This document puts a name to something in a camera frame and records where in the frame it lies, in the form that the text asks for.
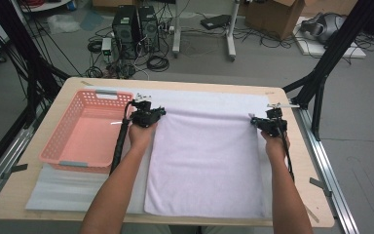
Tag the silver aluminium rail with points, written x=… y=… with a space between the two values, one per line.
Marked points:
x=6 y=159
x=328 y=169

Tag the white grid mat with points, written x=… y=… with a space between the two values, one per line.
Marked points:
x=191 y=97

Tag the grey metal bracket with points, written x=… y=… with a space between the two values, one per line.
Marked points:
x=19 y=168
x=318 y=183

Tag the thin wooden stick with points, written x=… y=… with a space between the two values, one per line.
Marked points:
x=312 y=214

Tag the grey and white device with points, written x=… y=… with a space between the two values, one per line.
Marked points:
x=324 y=26

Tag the small white box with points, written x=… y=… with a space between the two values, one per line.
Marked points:
x=106 y=44

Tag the white board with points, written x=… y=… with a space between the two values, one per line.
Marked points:
x=331 y=50

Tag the black computer tower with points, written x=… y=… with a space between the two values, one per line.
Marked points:
x=149 y=29
x=125 y=29

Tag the clear plastic bag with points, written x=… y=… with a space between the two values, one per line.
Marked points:
x=61 y=23

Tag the black flat device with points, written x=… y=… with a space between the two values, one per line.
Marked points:
x=216 y=21

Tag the white metal stand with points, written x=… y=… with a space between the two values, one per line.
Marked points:
x=176 y=32

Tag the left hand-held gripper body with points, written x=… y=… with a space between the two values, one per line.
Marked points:
x=142 y=117

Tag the person's right hand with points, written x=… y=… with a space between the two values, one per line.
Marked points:
x=276 y=146

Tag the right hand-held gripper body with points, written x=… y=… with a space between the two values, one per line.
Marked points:
x=274 y=125

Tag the pink plastic basket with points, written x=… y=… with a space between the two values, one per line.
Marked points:
x=84 y=136

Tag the open cardboard box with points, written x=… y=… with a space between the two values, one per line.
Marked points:
x=272 y=16

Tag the person's left hand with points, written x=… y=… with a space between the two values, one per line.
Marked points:
x=141 y=136

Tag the teal sheet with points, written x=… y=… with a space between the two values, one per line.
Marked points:
x=91 y=20

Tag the lilac towel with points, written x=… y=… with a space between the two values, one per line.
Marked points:
x=204 y=162

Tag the white round table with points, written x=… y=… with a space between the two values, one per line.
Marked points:
x=45 y=6

